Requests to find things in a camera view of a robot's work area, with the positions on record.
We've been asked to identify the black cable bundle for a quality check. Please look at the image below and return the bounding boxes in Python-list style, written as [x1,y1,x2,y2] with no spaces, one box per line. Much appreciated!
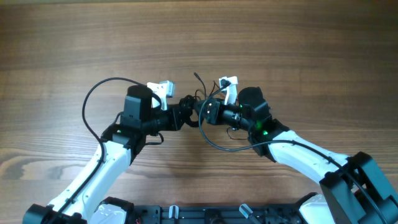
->
[178,72,221,128]

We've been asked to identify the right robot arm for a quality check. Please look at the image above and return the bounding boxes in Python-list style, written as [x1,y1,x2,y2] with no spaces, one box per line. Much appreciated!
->
[197,87,397,223]

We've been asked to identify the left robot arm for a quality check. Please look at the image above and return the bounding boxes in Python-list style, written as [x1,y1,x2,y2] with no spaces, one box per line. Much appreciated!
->
[22,81,189,223]

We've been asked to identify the black left camera cable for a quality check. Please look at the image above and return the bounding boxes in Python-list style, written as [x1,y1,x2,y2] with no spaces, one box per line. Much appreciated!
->
[55,77,150,215]

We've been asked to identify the black camera cable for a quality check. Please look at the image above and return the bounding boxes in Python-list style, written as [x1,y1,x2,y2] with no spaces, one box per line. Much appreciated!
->
[55,77,150,215]
[198,81,389,224]

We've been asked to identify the black right camera cable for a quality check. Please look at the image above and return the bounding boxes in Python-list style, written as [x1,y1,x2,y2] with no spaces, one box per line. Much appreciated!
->
[198,81,389,224]

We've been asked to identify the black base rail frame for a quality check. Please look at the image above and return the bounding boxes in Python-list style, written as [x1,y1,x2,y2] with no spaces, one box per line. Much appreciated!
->
[133,204,305,224]

